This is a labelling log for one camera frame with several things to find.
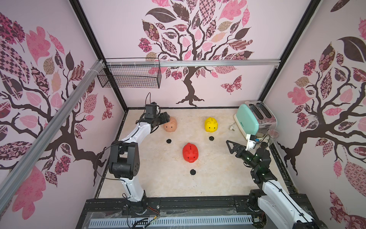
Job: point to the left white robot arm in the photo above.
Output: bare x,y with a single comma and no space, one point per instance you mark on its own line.
124,160

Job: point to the peach piggy bank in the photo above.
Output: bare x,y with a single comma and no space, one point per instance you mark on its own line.
171,126

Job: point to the aluminium rail left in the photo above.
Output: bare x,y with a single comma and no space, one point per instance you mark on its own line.
15,178

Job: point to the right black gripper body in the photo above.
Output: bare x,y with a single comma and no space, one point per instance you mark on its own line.
239,150

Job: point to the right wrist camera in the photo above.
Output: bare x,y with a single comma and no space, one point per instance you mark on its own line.
251,142

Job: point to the aluminium rail back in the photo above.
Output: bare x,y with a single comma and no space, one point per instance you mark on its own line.
249,62

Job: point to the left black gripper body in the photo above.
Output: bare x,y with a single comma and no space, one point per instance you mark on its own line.
162,119

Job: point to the yellow piggy bank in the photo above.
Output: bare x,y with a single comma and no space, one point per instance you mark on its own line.
211,125

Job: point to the glass spice jar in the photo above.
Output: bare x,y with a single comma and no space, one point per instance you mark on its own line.
272,136

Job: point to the black base frame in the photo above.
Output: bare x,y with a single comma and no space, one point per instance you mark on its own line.
110,208

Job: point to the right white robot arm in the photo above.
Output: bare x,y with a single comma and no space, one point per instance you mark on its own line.
270,196

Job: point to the mint green toaster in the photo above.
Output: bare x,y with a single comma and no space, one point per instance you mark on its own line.
255,118

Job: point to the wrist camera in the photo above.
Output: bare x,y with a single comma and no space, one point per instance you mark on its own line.
151,111
251,142

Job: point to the black wire basket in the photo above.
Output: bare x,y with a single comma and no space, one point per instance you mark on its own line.
131,73

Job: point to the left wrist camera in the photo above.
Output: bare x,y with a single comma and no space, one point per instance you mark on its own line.
151,111

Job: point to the white slotted cable duct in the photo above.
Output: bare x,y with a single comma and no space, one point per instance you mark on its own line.
169,222

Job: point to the aluminium rail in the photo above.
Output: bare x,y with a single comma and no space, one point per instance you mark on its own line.
15,178
249,62

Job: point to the red piggy bank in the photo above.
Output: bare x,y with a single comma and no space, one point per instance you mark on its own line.
190,153

